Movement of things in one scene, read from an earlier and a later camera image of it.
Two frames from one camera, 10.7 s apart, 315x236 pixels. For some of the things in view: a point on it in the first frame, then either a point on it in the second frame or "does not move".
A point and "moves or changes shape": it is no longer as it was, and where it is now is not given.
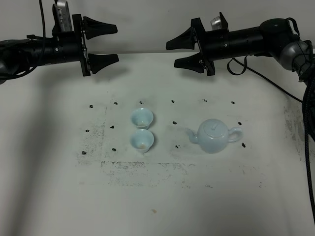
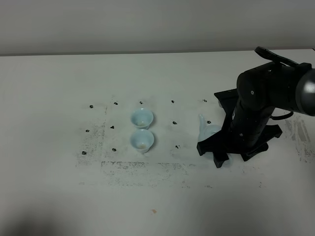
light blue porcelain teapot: x=213 y=135 moves or changes shape
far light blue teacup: x=141 y=118 does not move
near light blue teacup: x=141 y=140 does not move
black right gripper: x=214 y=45 -> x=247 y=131
